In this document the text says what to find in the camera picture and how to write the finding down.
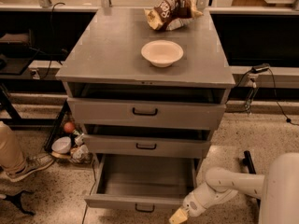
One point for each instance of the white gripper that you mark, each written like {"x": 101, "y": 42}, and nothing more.
{"x": 192, "y": 204}

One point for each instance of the grey bottom drawer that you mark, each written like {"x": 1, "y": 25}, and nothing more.
{"x": 142, "y": 183}

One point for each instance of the grey drawer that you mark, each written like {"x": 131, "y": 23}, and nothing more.
{"x": 144, "y": 146}
{"x": 146, "y": 113}
{"x": 142, "y": 183}

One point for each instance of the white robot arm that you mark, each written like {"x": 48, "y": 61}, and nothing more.
{"x": 278, "y": 192}

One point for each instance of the grey middle drawer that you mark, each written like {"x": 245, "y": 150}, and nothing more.
{"x": 144, "y": 146}

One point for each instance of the grey drawer cabinet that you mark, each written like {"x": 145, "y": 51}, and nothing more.
{"x": 107, "y": 64}

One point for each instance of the grey top drawer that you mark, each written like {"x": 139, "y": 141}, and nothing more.
{"x": 146, "y": 113}

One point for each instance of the black metal bar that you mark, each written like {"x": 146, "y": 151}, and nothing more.
{"x": 248, "y": 162}

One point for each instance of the crumpled white wrapper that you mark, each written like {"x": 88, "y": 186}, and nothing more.
{"x": 80, "y": 154}

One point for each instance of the white bowl in basket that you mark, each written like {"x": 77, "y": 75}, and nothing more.
{"x": 62, "y": 145}

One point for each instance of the red apple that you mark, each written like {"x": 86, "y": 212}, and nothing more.
{"x": 69, "y": 127}

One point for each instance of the white bowl on cabinet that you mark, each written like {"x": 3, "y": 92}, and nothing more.
{"x": 162, "y": 53}

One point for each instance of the black power adapter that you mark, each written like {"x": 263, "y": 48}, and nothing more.
{"x": 260, "y": 68}

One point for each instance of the black stand foot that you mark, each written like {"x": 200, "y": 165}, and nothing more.
{"x": 16, "y": 201}

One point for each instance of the person leg in khaki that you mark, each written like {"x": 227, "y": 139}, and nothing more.
{"x": 12, "y": 159}

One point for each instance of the brown chip bag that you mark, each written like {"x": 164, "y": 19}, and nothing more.
{"x": 170, "y": 15}

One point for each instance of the black wire basket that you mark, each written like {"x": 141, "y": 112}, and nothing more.
{"x": 77, "y": 136}

